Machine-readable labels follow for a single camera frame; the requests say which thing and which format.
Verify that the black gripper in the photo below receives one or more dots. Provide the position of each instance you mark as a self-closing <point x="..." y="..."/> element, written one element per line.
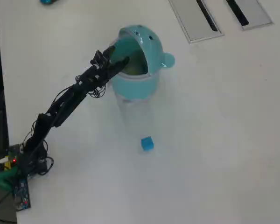
<point x="103" y="72"/>

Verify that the green lego block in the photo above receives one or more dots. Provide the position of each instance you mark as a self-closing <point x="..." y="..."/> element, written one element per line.
<point x="134" y="70"/>

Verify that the blue lego block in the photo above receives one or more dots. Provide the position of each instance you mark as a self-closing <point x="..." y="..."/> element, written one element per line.
<point x="147" y="143"/>

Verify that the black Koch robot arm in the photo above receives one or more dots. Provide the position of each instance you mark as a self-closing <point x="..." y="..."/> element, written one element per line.
<point x="60" y="105"/>

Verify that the teal bin with flip lid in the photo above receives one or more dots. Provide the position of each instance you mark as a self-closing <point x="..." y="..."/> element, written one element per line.
<point x="135" y="86"/>

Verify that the blue and black small device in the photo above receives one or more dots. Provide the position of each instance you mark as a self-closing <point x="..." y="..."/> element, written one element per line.
<point x="46" y="1"/>

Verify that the yellow connector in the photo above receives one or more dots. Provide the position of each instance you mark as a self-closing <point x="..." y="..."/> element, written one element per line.
<point x="7" y="165"/>

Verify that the blue circuit board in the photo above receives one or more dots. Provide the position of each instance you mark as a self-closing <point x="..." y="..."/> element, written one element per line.
<point x="22" y="193"/>

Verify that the green table clamp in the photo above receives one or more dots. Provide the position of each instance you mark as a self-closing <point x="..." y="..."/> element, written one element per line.
<point x="0" y="180"/>

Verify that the small wrist camera board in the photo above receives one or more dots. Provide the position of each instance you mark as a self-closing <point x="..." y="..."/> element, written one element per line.
<point x="100" y="58"/>

